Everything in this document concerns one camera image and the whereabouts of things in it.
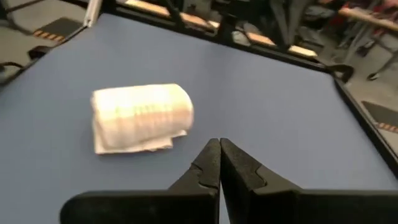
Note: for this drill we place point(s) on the blue table mat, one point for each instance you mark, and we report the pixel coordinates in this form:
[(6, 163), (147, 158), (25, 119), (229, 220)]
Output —
[(264, 118)]

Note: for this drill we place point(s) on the black orange striped mat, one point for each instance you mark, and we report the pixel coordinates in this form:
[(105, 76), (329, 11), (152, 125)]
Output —
[(62, 26), (379, 113)]

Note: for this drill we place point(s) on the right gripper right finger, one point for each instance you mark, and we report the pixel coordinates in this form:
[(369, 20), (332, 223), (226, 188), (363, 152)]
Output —
[(280, 205)]

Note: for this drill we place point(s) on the white checked towel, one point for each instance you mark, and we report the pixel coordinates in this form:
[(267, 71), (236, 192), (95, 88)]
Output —
[(140, 115)]

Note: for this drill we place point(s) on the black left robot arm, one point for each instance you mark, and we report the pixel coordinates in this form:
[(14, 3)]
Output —
[(227, 29)]

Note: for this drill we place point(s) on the silver frame post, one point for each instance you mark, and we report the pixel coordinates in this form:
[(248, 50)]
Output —
[(92, 12)]

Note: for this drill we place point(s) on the black table frame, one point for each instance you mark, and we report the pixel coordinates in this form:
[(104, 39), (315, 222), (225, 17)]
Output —
[(311, 64)]

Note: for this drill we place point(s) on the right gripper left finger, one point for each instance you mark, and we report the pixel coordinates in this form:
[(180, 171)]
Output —
[(171, 205)]

